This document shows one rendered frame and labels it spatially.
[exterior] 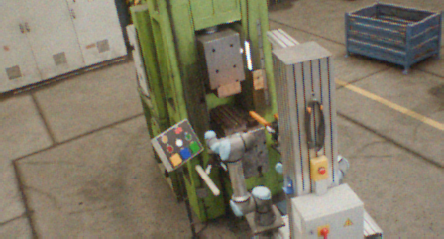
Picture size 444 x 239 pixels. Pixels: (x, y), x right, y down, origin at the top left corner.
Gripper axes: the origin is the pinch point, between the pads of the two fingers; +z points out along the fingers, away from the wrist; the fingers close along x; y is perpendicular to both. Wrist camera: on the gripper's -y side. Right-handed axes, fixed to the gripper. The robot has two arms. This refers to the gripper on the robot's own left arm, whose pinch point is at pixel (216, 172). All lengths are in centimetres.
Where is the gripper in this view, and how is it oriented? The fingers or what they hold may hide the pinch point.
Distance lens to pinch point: 357.5
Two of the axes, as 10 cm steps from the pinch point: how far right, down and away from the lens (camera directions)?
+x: 9.6, -2.3, 1.5
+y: 2.3, 4.1, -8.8
